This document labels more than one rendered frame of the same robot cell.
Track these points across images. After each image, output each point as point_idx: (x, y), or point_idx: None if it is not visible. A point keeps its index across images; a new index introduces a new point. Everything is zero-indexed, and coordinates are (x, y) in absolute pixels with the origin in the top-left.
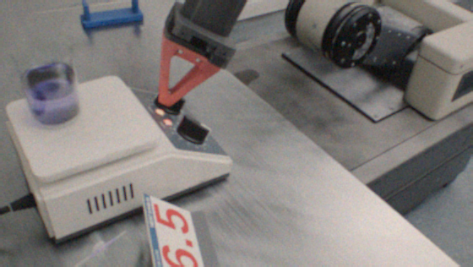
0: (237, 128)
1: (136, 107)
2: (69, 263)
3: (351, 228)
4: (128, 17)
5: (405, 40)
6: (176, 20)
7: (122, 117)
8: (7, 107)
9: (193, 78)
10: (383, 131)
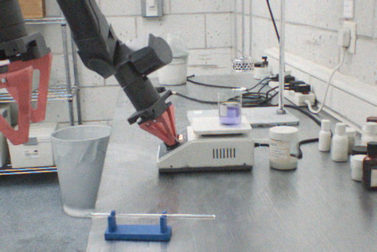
0: (134, 166)
1: (195, 122)
2: None
3: (132, 142)
4: (124, 224)
5: None
6: (169, 91)
7: (203, 121)
8: (250, 127)
9: (161, 124)
10: None
